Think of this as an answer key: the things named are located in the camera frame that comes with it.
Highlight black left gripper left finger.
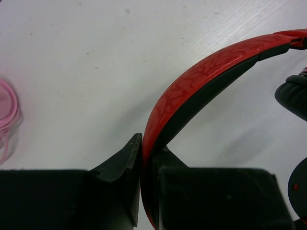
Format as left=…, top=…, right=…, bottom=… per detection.
left=0, top=133, right=142, bottom=230

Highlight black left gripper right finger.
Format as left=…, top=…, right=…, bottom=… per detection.
left=151, top=148, right=295, bottom=230

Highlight red black headphones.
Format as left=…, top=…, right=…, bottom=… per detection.
left=141, top=29, right=307, bottom=230

